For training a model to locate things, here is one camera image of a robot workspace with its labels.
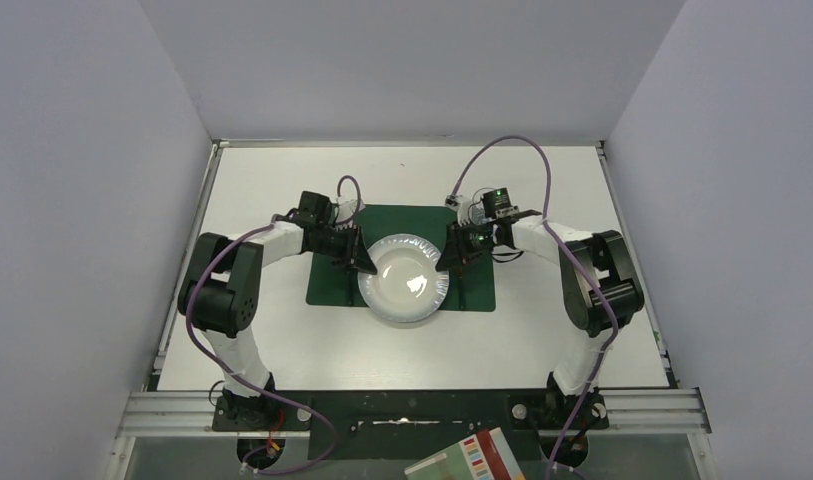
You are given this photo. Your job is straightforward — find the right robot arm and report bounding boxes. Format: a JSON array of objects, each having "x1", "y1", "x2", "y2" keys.
[{"x1": 436, "y1": 188, "x2": 644, "y2": 418}]

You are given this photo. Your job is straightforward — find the green placemat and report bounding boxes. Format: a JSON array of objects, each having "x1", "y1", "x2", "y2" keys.
[{"x1": 305, "y1": 205, "x2": 496, "y2": 312}]

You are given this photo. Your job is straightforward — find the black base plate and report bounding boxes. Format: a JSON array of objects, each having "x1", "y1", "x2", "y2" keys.
[{"x1": 211, "y1": 389, "x2": 610, "y2": 461}]

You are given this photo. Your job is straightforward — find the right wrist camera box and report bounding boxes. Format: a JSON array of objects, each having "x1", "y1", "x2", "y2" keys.
[{"x1": 444, "y1": 194, "x2": 474, "y2": 219}]

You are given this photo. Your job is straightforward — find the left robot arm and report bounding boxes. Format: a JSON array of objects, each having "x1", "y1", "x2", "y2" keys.
[{"x1": 177, "y1": 191, "x2": 377, "y2": 425}]

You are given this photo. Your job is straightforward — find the aluminium frame rail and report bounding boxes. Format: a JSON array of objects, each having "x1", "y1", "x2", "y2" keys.
[{"x1": 117, "y1": 388, "x2": 711, "y2": 438}]

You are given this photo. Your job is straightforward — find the gold fork black handle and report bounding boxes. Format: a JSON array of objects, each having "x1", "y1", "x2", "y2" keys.
[{"x1": 346, "y1": 268, "x2": 356, "y2": 307}]

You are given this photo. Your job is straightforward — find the white plate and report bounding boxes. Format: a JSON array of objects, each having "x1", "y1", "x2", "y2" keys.
[{"x1": 357, "y1": 233, "x2": 450, "y2": 324}]

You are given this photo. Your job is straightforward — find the colourful booklet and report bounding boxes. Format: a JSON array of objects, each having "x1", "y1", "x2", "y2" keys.
[{"x1": 404, "y1": 428, "x2": 525, "y2": 480}]

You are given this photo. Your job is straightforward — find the gold knife black handle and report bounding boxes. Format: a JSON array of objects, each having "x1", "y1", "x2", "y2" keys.
[{"x1": 455, "y1": 268, "x2": 466, "y2": 311}]

